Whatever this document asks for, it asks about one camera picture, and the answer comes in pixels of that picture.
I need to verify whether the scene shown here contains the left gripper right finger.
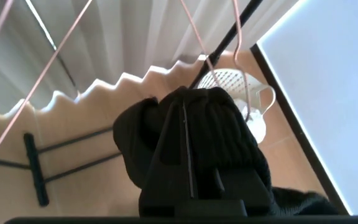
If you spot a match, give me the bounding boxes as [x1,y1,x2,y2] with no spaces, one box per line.
[194,167,273,217]

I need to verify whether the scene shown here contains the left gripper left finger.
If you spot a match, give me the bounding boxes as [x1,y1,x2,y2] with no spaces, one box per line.
[138,99,196,218]

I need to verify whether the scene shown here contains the black garment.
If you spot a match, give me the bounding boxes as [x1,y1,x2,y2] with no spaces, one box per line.
[112,85,340,216]

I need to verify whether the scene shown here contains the white laundry basket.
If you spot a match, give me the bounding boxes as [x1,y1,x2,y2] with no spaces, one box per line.
[196,68,277,116]

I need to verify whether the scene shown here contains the black clothes rack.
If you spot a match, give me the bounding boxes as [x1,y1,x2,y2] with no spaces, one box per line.
[0,0,265,208]

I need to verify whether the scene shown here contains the beige curtain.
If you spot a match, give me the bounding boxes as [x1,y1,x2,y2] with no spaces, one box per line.
[0,0,301,114]

